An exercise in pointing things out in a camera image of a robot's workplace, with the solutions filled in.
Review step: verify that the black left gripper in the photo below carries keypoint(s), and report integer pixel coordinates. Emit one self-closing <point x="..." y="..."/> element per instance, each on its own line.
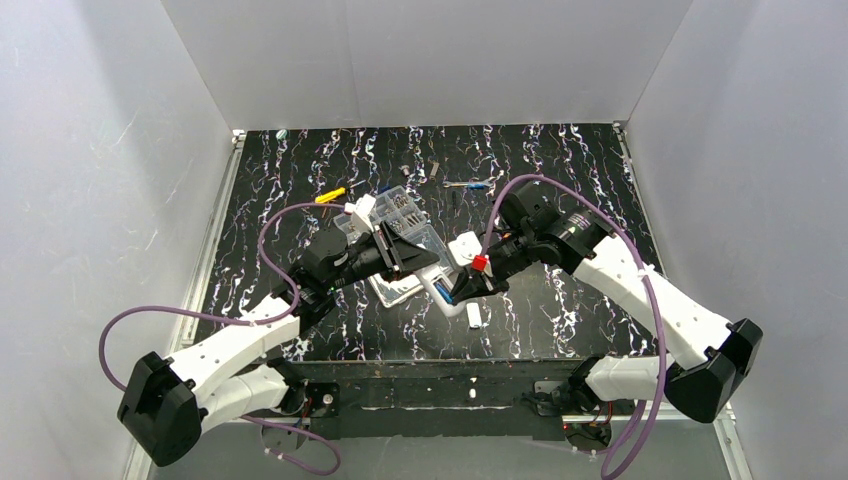
<point x="386" y="250"/>

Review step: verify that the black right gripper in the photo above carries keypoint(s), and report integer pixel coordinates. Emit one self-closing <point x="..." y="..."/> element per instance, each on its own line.
<point x="493" y="270"/>

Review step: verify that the white remote control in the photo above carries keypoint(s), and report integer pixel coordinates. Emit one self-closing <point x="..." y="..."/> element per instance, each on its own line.
<point x="428" y="277"/>

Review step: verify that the white battery cover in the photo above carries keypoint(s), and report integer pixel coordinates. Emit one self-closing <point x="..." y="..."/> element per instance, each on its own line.
<point x="474" y="316"/>

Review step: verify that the blue battery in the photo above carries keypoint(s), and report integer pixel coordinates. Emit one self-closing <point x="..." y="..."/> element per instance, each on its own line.
<point x="444" y="292"/>

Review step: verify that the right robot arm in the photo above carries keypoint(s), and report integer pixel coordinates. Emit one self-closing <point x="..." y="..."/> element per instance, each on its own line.
<point x="702" y="357"/>

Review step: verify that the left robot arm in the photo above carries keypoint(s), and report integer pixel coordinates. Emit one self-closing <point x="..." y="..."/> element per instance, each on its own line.
<point x="169" y="402"/>

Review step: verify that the clear plastic organizer box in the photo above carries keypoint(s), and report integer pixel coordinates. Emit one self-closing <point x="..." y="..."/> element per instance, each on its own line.
<point x="397" y="219"/>

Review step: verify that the blue silver wrench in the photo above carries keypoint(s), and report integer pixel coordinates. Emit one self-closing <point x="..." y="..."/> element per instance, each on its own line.
<point x="472" y="185"/>

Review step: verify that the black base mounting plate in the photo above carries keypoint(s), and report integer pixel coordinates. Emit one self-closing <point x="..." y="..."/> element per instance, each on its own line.
<point x="432" y="398"/>

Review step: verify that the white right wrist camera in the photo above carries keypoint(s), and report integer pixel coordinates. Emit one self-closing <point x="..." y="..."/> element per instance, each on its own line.
<point x="464" y="249"/>

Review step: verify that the yellow handled screwdriver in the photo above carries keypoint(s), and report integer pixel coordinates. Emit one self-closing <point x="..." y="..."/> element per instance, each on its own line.
<point x="331" y="196"/>

